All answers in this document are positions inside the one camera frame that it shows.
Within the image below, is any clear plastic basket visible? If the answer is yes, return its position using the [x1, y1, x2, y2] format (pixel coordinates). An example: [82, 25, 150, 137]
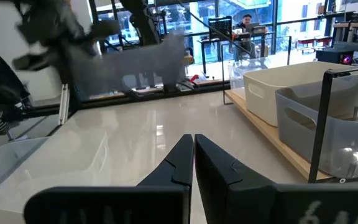
[227, 57, 272, 91]

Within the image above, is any grey translucent plastic basket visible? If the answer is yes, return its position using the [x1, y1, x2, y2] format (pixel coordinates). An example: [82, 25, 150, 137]
[275, 67, 358, 179]
[0, 136, 50, 202]
[68, 30, 188, 96]

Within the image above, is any black office desk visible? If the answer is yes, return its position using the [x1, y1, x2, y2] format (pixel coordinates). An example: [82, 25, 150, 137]
[197, 30, 276, 75]

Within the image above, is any grey laptop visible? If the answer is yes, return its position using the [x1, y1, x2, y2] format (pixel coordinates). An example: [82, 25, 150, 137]
[246, 22, 267, 35]

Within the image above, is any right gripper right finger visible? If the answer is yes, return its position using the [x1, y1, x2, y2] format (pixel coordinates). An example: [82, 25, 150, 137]
[194, 133, 358, 224]

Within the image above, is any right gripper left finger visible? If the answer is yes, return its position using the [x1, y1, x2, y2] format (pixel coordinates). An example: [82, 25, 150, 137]
[23, 133, 195, 224]

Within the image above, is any black perforated monitor panel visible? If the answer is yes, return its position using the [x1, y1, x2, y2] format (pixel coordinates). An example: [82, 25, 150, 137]
[208, 16, 233, 40]

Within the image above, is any black computer case purple light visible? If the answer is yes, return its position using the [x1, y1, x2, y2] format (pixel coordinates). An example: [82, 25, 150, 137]
[315, 46, 354, 65]

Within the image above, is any white plastic basket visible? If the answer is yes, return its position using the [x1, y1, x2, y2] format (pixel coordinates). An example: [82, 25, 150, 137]
[243, 61, 358, 128]
[0, 128, 111, 224]

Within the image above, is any silver aluminium extrusion post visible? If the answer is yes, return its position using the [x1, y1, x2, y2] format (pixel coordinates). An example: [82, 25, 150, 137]
[57, 83, 71, 126]

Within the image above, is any black aluminium table frame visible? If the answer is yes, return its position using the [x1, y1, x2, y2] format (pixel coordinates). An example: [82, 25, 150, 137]
[26, 79, 229, 118]

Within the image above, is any red bench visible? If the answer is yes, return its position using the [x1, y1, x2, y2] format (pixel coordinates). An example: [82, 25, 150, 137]
[314, 35, 334, 48]
[295, 37, 315, 51]

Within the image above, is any wooden shelf with black frame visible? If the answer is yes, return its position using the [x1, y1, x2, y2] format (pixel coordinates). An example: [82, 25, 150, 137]
[221, 35, 358, 184]

